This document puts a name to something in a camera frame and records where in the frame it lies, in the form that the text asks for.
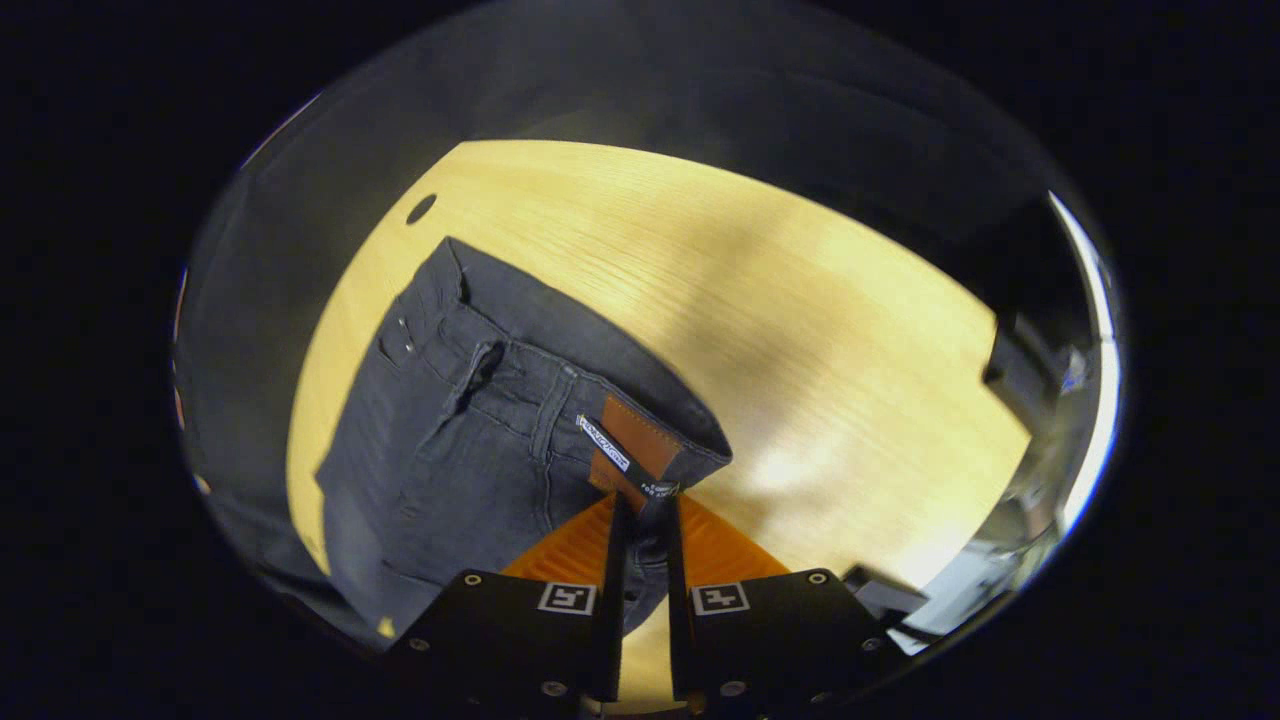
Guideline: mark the dark grey jeans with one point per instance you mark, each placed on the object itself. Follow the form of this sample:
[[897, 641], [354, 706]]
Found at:
[[450, 470]]

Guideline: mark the dark grey equipment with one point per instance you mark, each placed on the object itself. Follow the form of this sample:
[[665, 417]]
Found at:
[[1020, 380]]

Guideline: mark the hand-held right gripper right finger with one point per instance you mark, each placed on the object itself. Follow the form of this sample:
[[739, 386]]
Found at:
[[680, 600]]

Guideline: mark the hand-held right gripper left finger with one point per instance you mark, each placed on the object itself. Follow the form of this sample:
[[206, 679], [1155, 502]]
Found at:
[[612, 600]]

